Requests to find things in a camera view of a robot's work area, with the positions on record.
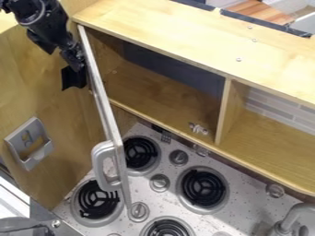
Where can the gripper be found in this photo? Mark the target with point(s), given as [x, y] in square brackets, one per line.
[74, 56]

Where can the wooden toy microwave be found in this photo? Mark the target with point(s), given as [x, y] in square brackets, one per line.
[172, 92]

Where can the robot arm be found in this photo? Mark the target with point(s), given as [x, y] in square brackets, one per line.
[39, 21]

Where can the toy stove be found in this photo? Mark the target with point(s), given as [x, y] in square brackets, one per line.
[192, 190]

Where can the grey tap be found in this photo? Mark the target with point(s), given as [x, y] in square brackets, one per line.
[293, 221]

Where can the grey wall dispenser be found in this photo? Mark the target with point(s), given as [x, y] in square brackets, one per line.
[29, 144]

